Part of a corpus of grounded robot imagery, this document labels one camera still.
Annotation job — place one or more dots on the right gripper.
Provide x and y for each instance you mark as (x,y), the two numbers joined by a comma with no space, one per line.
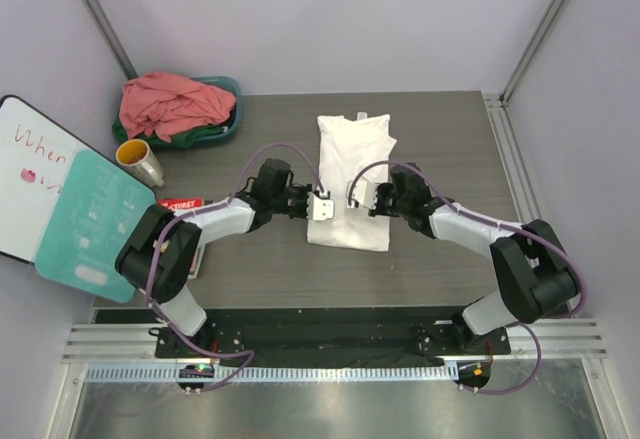
(380,191)

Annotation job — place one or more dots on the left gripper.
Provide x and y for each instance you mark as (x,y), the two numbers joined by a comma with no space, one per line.
(303,191)

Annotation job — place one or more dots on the white t shirt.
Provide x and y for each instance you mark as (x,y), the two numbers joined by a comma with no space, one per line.
(352,152)

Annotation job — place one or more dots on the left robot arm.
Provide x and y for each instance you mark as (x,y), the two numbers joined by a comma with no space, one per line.
(157,256)

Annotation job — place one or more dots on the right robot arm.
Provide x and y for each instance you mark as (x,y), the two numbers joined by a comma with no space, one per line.
(535,278)

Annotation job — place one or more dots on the red book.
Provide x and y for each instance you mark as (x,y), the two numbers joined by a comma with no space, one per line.
(180,206)

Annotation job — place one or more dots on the teal laundry basket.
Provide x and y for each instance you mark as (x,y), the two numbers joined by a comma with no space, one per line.
(230,99)

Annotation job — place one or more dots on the yellow inside mug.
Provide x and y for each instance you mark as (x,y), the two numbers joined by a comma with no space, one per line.
(136,158)

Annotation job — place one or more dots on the pink t shirt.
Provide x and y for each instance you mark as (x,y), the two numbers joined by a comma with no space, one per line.
(170,106)

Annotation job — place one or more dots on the teal mat sheet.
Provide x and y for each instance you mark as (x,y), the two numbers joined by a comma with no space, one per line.
(96,211)

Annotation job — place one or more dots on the whiteboard with red writing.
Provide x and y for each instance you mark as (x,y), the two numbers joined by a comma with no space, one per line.
(36,154)

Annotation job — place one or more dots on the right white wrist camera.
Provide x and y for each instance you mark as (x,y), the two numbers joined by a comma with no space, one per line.
(362,194)

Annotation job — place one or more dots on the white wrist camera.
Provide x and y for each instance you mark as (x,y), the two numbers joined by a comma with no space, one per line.
(320,206)
(362,194)

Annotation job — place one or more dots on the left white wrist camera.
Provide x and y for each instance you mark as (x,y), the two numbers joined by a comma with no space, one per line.
(320,206)

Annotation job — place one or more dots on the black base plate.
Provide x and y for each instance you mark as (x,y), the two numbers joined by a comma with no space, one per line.
(306,337)

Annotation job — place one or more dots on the white slotted cable duct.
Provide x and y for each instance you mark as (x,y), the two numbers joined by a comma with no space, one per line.
(199,372)

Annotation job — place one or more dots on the left corner aluminium post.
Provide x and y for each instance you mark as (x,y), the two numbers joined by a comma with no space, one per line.
(108,33)

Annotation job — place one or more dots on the corner aluminium post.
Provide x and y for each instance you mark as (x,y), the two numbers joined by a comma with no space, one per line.
(108,33)
(542,31)

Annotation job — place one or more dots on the right corner aluminium post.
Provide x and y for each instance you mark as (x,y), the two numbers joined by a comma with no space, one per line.
(542,31)

